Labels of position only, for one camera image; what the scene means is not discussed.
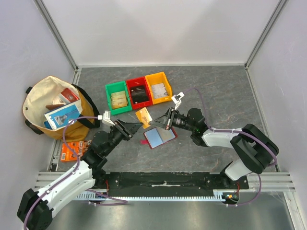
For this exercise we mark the gold credit card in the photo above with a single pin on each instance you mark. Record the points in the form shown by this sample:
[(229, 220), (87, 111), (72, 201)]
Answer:
[(144, 117)]

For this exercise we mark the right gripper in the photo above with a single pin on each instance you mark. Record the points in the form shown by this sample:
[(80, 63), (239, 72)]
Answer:
[(170, 120)]

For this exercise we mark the red white box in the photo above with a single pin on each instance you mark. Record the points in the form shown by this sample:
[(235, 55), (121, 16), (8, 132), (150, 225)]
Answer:
[(67, 96)]

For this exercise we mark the yellow plastic bin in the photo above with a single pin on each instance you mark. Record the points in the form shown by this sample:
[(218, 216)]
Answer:
[(157, 78)]

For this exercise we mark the black card in red bin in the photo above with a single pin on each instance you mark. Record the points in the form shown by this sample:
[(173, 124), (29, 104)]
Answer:
[(138, 94)]

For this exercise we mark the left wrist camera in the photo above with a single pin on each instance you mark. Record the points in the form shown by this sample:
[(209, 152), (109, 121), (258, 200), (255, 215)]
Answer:
[(106, 118)]

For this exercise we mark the beige cards in green bin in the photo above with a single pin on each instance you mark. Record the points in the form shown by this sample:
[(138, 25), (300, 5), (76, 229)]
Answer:
[(118, 100)]

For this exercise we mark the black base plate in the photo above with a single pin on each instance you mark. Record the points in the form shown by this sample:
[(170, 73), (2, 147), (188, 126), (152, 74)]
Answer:
[(116, 180)]

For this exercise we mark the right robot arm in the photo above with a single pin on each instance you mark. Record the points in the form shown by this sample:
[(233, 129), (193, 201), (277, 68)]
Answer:
[(255, 150)]

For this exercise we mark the red leather card holder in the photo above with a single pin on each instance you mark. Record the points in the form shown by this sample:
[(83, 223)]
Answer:
[(157, 136)]

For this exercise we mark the slotted cable duct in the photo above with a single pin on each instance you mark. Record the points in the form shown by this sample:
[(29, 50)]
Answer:
[(212, 197)]

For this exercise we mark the blue product box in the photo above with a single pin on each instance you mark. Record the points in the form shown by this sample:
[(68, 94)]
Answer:
[(60, 117)]

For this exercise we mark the green plastic bin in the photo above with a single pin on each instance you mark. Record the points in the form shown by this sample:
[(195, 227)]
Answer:
[(116, 87)]

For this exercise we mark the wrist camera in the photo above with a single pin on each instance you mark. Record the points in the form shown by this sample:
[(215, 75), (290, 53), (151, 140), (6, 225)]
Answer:
[(106, 118), (177, 100)]

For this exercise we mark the white card in yellow bin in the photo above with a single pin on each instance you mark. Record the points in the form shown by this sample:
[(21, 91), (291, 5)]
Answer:
[(159, 91)]

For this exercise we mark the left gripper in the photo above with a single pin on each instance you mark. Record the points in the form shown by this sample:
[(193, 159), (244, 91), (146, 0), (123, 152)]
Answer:
[(127, 130)]

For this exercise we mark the red plastic bin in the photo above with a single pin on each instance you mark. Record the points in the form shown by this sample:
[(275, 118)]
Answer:
[(138, 82)]

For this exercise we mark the orange picture box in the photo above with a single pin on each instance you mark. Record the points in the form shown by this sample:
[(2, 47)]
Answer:
[(79, 147)]

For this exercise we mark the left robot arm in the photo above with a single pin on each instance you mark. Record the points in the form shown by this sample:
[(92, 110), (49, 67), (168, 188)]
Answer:
[(38, 208)]

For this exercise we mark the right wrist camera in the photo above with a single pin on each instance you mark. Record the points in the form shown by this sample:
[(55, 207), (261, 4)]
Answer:
[(177, 100)]

